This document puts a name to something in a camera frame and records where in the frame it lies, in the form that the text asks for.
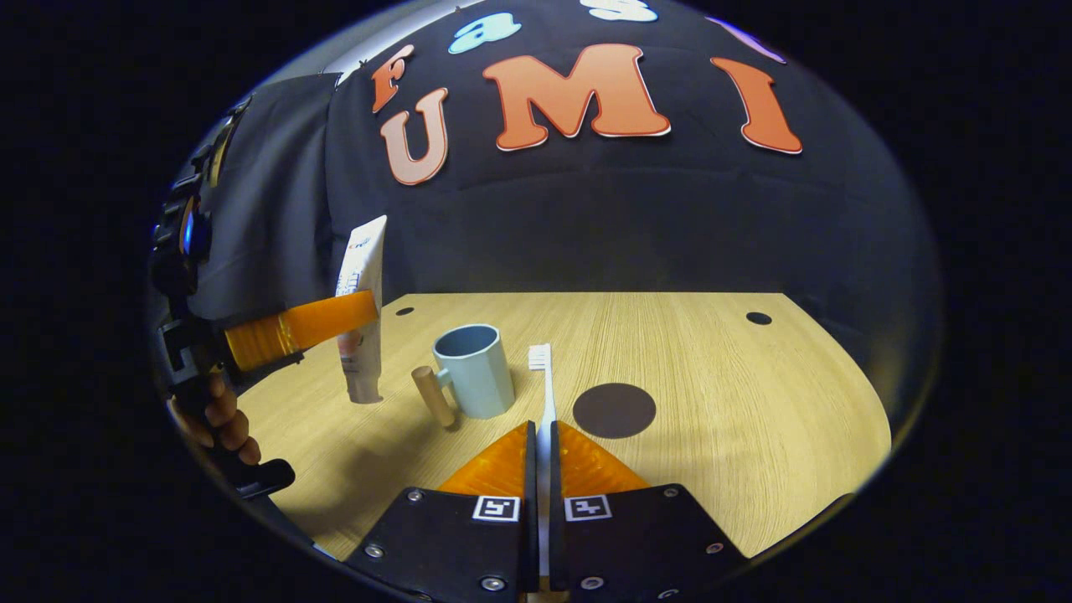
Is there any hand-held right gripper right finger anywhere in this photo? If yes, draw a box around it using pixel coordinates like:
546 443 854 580
548 420 750 600

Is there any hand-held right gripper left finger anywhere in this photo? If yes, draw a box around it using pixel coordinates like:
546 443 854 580
347 420 539 600

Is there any white toothpaste tube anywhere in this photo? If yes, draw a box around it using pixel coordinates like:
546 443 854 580
334 214 389 405

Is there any dark round coaster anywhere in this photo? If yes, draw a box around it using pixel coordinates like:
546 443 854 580
572 382 658 441

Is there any white toothbrush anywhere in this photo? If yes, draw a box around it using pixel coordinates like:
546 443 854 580
527 343 559 580

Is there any blue cup with wooden handle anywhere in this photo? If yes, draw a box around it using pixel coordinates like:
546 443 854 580
410 323 517 429

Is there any black backdrop cloth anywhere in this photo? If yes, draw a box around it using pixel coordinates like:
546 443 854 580
147 0 945 424

